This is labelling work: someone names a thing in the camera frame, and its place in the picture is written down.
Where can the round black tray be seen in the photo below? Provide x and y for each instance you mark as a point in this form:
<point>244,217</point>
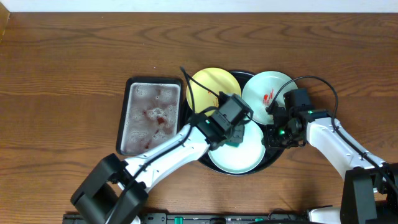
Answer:
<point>268,158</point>

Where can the yellow plate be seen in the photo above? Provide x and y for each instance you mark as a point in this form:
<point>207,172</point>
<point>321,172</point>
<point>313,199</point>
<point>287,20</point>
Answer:
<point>216,80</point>

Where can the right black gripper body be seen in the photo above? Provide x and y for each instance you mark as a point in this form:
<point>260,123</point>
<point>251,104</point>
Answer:
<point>281,136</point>

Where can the light blue plate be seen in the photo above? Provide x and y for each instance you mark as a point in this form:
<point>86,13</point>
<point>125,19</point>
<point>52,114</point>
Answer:
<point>244,157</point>
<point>259,92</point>

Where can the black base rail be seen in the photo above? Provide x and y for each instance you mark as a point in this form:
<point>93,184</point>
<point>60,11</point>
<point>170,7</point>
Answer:
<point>202,218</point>

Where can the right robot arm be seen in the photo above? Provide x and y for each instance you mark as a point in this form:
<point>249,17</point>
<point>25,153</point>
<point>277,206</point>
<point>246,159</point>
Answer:
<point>370,183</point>

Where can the green yellow sponge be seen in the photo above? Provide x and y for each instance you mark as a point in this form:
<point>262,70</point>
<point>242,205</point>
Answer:
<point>232,143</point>

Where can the rectangular black soapy tray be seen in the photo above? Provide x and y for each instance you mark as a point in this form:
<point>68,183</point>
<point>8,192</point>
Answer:
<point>150,114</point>

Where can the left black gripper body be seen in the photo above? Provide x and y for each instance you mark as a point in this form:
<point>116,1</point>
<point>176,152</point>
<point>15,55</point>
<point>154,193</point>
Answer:
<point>237,137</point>

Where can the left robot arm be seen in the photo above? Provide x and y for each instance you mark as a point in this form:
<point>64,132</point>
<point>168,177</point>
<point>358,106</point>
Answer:
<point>115,191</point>

